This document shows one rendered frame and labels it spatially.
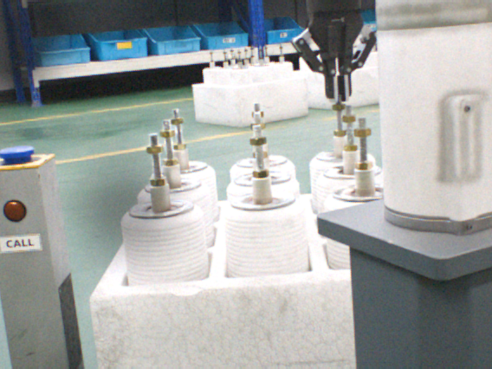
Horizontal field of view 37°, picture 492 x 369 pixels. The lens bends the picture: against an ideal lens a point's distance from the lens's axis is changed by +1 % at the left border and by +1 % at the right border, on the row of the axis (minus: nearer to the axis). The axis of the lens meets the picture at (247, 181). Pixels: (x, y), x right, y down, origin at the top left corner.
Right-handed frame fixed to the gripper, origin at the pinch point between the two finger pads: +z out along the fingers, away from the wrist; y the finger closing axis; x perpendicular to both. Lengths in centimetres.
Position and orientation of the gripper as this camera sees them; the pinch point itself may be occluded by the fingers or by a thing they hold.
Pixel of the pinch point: (338, 88)
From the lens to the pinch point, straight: 105.6
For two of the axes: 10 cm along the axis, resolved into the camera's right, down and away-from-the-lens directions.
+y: -9.5, 1.4, -2.8
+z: 0.8, 9.7, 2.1
